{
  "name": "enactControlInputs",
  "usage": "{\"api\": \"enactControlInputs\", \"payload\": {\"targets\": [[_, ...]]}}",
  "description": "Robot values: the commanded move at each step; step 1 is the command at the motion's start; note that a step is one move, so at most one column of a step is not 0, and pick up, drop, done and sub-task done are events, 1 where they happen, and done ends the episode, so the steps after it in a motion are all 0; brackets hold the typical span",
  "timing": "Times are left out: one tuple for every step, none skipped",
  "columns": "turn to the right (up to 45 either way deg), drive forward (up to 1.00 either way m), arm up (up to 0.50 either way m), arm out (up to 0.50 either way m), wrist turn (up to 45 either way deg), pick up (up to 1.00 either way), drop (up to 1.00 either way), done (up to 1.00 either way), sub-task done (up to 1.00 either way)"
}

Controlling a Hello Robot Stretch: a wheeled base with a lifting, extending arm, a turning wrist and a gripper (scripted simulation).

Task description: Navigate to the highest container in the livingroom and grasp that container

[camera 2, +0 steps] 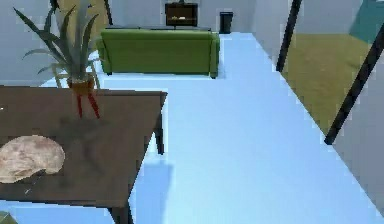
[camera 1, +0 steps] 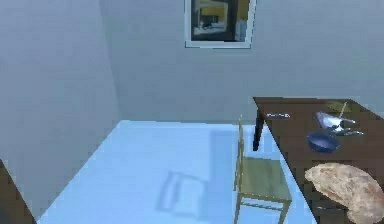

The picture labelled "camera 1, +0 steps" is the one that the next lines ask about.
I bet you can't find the blue bowl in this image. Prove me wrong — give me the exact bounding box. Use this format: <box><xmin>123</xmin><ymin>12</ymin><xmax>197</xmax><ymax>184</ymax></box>
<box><xmin>306</xmin><ymin>131</ymin><xmax>341</xmax><ymax>154</ymax></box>

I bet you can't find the round brown bread loaf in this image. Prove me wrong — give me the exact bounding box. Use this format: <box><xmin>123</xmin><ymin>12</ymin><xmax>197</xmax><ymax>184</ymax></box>
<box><xmin>304</xmin><ymin>162</ymin><xmax>384</xmax><ymax>224</ymax></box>

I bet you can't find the olive green wooden chair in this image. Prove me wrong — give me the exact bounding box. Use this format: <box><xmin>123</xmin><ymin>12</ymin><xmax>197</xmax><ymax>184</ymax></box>
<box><xmin>233</xmin><ymin>115</ymin><xmax>293</xmax><ymax>224</ymax></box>

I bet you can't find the white framed wall picture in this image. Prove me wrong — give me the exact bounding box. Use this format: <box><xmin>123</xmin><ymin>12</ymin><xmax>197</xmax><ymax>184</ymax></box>
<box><xmin>183</xmin><ymin>0</ymin><xmax>257</xmax><ymax>50</ymax></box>

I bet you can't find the dark brown wooden table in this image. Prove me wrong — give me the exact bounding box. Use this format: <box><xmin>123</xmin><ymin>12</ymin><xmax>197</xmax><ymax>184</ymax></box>
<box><xmin>252</xmin><ymin>96</ymin><xmax>384</xmax><ymax>224</ymax></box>

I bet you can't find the dark brown wooden furniture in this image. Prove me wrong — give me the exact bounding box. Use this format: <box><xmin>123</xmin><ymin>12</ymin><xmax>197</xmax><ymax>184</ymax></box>
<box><xmin>0</xmin><ymin>159</ymin><xmax>37</xmax><ymax>224</ymax></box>

